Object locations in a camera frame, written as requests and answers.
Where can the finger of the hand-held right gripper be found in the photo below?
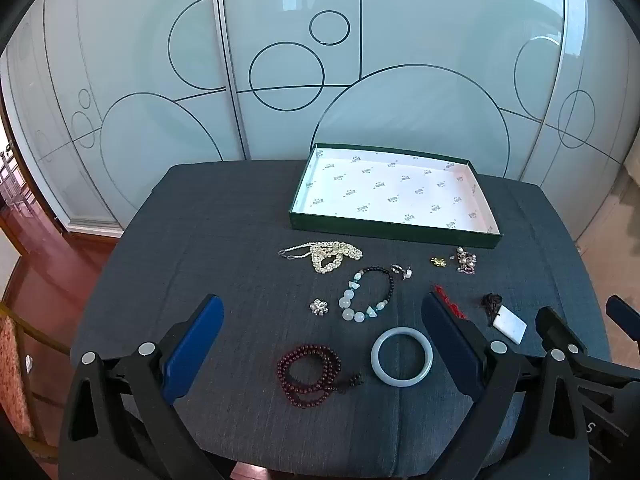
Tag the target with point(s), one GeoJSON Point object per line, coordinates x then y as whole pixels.
{"type": "Point", "coordinates": [555, 327]}
{"type": "Point", "coordinates": [625, 312]}

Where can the small gold charm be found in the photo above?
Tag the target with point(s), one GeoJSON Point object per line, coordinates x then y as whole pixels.
{"type": "Point", "coordinates": [438, 261]}

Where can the green shallow cardboard box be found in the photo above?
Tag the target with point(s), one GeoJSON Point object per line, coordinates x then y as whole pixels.
{"type": "Point", "coordinates": [400, 195]}

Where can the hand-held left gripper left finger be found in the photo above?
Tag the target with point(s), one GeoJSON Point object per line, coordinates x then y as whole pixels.
{"type": "Point", "coordinates": [195, 345]}

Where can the pearl cluster earrings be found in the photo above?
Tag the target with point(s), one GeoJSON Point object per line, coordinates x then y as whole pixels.
{"type": "Point", "coordinates": [467, 260]}

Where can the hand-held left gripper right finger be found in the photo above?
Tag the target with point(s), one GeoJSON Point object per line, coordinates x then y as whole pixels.
{"type": "Point", "coordinates": [450, 340]}

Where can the silver flower brooch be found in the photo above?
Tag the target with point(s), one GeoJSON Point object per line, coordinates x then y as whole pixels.
{"type": "Point", "coordinates": [318, 307]}

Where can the frosted glass sliding door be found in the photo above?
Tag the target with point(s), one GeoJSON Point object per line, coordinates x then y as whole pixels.
{"type": "Point", "coordinates": [400, 35]}
{"type": "Point", "coordinates": [590, 160]}
{"type": "Point", "coordinates": [125, 60]}

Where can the wooden chair with patterned cushion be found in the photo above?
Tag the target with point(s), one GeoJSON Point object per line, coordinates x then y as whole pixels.
{"type": "Point", "coordinates": [10, 360]}

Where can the pale jade bangle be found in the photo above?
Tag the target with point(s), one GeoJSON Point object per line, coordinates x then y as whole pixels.
{"type": "Point", "coordinates": [376, 357]}

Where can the dark grey tablecloth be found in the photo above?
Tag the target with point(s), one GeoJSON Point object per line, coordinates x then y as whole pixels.
{"type": "Point", "coordinates": [200, 235]}

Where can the wooden lattice panel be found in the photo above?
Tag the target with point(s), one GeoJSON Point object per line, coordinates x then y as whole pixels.
{"type": "Point", "coordinates": [12, 180]}

